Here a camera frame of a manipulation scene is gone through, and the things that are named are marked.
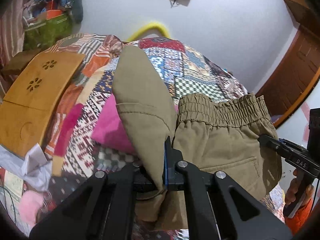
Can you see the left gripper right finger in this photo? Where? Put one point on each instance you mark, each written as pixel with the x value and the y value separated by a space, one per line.
pixel 217 207

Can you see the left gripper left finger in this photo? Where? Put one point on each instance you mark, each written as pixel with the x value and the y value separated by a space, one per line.
pixel 101 208

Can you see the olive khaki pants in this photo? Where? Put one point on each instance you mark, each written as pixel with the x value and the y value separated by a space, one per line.
pixel 213 136

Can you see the person's right hand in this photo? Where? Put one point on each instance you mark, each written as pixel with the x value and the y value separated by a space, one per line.
pixel 293 189

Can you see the patchwork patterned bedspread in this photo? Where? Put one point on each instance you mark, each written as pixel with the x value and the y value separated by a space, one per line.
pixel 200 167

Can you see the orange right sleeve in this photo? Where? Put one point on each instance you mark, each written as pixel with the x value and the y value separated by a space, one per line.
pixel 299 218

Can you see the pink fluffy object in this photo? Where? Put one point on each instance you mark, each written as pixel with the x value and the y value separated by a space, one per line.
pixel 31 204

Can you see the white crumpled paper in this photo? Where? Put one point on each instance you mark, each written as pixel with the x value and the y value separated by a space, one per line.
pixel 35 169

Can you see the folded pink cloth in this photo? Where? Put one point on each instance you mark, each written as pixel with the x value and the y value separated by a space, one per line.
pixel 109 130

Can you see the brown wooden door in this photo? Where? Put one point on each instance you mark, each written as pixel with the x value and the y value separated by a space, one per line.
pixel 298 71

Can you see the wooden lap desk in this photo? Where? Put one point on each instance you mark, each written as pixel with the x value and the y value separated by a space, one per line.
pixel 28 106

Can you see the yellow plush pillow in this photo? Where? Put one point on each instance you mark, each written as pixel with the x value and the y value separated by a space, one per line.
pixel 148 29

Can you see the pile of clothes and bags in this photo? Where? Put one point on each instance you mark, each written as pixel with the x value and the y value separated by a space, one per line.
pixel 47 21

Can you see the striped maroon curtain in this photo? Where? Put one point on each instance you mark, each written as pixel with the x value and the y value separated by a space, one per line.
pixel 12 34

